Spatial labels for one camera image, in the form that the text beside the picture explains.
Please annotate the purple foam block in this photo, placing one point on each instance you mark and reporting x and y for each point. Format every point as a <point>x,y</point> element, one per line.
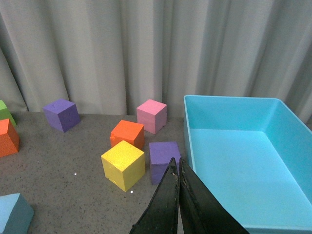
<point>161,154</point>
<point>62,114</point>

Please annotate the grey curtain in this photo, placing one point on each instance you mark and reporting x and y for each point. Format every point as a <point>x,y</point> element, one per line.
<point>110,56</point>

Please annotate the purple foam block back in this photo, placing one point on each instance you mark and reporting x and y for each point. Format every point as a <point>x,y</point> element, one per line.
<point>62,114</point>

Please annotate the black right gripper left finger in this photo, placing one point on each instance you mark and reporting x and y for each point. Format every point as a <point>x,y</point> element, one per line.
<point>161,215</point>

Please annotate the orange foam block right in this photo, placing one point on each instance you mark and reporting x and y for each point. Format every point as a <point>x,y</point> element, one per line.
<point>130,132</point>

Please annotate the light blue plastic bin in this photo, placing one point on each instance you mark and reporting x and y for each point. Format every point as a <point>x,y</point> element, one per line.
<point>255,156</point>

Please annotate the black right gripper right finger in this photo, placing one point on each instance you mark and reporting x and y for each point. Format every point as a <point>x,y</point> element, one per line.
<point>201,213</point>

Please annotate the purple foam block right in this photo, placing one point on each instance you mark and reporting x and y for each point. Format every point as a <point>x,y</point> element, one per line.
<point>161,154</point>

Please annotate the green foam block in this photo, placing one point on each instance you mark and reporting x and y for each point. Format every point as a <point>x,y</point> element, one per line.
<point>5,113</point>

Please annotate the orange foam block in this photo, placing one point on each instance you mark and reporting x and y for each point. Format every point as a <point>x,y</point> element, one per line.
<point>9,138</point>
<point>130,132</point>

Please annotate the pink foam block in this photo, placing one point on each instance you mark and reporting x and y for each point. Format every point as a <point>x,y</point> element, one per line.
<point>153,115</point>

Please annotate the yellow foam block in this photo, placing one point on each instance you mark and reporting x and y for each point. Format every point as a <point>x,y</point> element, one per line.
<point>124,165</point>

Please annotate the light blue foam block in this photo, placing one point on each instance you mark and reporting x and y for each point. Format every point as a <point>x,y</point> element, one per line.
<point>15,214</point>

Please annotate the orange foam block left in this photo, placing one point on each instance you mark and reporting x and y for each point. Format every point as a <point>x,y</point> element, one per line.
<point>9,138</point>

